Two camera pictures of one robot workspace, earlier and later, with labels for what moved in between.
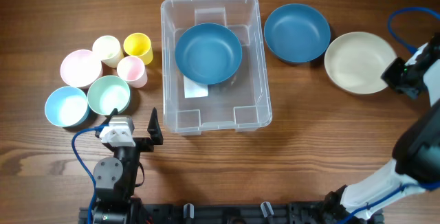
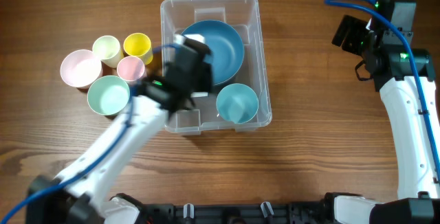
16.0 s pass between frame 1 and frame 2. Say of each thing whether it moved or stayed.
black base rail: stayed
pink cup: stayed
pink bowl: stayed
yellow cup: stayed
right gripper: moved
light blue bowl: moved
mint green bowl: stayed
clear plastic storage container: stayed
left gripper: moved
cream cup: stayed
